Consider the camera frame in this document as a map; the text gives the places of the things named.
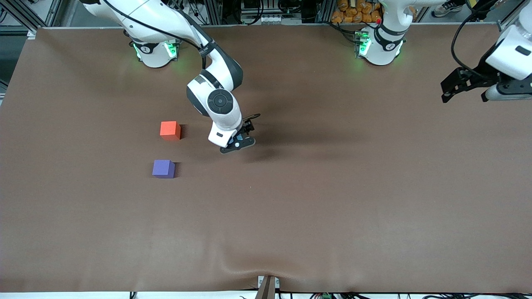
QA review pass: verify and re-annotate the orange foam block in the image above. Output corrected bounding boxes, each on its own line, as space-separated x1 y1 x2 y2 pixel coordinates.
160 121 182 141

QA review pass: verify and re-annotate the purple foam block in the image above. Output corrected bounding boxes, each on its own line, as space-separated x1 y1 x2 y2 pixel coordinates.
152 159 176 179

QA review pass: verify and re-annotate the grey white sneaker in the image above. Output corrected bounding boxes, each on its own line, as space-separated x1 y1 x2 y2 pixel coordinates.
431 0 465 18

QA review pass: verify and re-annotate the brown table mat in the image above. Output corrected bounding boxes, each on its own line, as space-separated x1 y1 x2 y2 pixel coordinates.
0 23 532 293

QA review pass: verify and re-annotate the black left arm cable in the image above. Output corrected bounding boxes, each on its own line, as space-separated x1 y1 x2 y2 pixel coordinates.
451 0 512 79

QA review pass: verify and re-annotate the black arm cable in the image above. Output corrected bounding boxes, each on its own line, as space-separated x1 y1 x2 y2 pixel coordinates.
451 0 512 79
100 0 208 70

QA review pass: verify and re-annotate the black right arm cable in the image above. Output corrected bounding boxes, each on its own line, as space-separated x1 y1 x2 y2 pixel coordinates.
100 0 208 70

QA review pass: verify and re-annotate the aluminium frame profile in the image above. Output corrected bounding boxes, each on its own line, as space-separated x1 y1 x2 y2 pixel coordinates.
42 0 63 27
316 0 335 23
203 0 223 25

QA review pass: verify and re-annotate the brown post with white bracket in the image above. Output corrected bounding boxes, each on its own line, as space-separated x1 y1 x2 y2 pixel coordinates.
256 275 280 299

